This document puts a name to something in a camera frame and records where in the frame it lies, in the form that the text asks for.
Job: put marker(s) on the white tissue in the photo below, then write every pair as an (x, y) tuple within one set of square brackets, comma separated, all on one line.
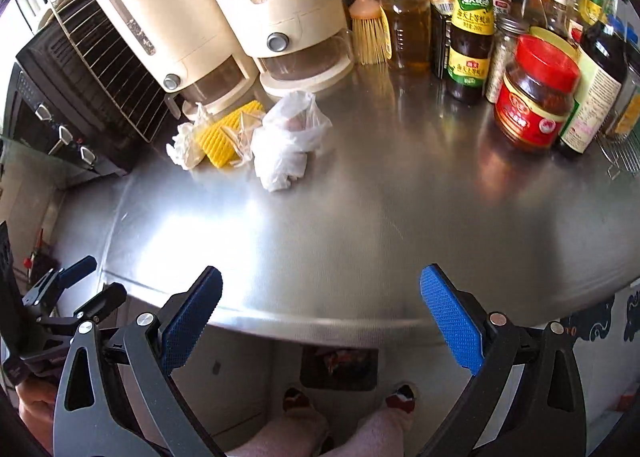
[(185, 147)]

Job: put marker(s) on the dark bottle with white label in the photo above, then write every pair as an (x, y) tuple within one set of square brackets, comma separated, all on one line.
[(597, 82)]

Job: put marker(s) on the person's right leg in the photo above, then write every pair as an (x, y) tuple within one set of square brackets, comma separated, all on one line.
[(370, 437)]

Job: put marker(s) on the yellow foam fruit net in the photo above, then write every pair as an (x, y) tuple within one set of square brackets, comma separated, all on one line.
[(217, 137)]

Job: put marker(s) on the person's left hand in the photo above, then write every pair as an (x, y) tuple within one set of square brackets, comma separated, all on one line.
[(37, 407)]

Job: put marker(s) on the red patterned slipper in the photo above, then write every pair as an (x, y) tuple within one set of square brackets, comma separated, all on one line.
[(402, 399), (300, 399)]

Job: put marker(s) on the bamboo pot brush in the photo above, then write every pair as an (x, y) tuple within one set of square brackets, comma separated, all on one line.
[(370, 32)]

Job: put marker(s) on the white plastic bag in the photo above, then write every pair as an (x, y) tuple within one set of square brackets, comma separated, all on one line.
[(285, 147)]

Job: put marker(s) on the red lid chili jar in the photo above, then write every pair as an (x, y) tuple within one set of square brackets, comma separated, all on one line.
[(532, 97)]

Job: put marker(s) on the glass spice shaker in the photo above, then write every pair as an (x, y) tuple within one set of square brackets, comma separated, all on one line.
[(502, 57)]

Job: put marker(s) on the black toaster oven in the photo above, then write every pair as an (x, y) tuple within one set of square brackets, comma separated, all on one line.
[(50, 102)]

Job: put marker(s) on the green label sauce bottle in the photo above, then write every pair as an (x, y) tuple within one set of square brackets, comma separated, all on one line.
[(470, 47)]

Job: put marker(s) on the bottle with blue cap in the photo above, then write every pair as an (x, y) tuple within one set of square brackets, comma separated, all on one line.
[(627, 37)]

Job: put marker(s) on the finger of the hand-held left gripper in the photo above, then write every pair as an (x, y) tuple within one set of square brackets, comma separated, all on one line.
[(77, 267), (105, 299)]

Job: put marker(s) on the dark bin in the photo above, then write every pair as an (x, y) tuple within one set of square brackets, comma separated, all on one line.
[(340, 369)]

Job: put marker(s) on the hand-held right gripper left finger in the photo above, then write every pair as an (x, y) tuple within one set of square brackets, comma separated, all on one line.
[(192, 317)]

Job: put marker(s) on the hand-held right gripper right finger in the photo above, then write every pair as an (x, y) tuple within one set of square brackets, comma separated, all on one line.
[(452, 317)]

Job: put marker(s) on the yellow lid honey jar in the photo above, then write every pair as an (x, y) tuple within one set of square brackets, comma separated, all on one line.
[(405, 27)]

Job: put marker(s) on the clear plastic wrapper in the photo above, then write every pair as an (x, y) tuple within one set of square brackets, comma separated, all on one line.
[(245, 137)]

